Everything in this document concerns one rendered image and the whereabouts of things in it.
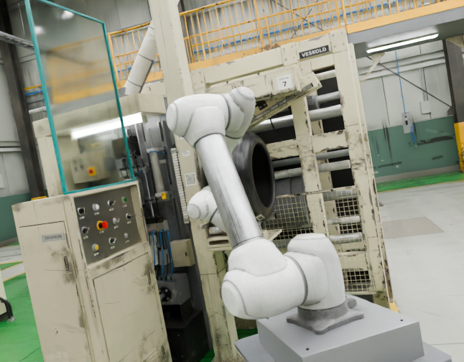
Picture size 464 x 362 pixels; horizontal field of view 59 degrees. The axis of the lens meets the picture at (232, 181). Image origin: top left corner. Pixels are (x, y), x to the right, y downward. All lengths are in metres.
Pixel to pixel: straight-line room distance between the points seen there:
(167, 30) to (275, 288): 1.85
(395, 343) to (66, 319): 1.57
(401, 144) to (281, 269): 10.39
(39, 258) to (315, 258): 1.48
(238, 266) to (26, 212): 1.37
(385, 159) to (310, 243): 10.21
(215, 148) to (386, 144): 10.23
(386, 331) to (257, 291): 0.38
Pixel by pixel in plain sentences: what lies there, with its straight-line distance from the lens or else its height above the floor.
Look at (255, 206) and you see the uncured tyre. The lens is 2.24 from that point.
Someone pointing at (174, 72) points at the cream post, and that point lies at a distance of 2.56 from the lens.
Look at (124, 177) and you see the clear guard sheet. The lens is 2.43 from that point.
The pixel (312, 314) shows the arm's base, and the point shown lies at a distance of 1.31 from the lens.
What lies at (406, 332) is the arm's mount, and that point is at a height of 0.73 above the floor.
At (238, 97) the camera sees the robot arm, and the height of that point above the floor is 1.50.
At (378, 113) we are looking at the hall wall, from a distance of 11.49.
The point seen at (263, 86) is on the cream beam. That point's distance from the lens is 2.59.
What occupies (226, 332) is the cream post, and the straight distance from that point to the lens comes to 2.69.
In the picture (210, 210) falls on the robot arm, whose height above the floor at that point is 1.09.
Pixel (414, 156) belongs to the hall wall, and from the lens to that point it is 11.53.
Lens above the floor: 1.30
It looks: 3 degrees down
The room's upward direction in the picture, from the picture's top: 10 degrees counter-clockwise
